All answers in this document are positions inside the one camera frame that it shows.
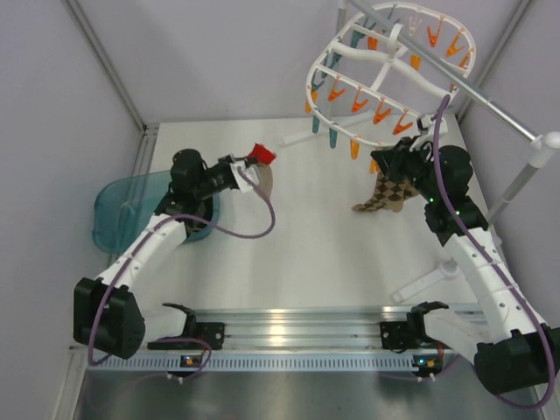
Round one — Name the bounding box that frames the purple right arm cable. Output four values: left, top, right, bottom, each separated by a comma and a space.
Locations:
431, 94, 556, 410

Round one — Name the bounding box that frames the white round clip hanger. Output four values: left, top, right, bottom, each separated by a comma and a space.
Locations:
313, 16, 469, 149

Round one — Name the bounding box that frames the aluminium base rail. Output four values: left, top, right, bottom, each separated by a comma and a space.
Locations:
91, 306, 457, 381

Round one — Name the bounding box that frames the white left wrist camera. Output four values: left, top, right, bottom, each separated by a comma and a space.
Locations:
230, 160, 260, 193

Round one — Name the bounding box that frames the teal plastic basket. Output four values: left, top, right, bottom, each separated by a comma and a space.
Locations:
91, 169, 220, 254

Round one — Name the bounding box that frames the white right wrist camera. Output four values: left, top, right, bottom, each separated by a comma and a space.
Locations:
416, 115, 448, 139

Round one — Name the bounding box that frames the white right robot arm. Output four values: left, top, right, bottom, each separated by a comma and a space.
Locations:
371, 137, 559, 396

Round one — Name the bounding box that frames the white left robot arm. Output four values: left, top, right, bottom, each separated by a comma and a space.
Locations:
73, 149, 259, 359

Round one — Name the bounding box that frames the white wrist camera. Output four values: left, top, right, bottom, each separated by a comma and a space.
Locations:
416, 115, 448, 139
230, 160, 260, 193

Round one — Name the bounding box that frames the brown argyle sock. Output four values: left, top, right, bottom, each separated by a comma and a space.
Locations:
352, 172, 418, 213

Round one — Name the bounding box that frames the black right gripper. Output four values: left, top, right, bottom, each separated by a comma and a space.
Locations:
374, 135, 442, 202

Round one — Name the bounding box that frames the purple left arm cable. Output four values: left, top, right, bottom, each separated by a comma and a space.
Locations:
87, 168, 277, 373

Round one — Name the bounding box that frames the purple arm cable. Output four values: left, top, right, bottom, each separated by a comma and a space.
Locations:
87, 168, 277, 373
431, 94, 556, 410

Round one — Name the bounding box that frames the beige sock with red cuff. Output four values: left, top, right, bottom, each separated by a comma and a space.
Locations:
247, 143, 277, 198

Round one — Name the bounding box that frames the orange clip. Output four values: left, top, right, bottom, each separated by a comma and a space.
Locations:
369, 159, 381, 174
350, 140, 361, 160

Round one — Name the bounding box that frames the metal drying rack stand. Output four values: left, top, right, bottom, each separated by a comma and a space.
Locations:
276, 0, 560, 303

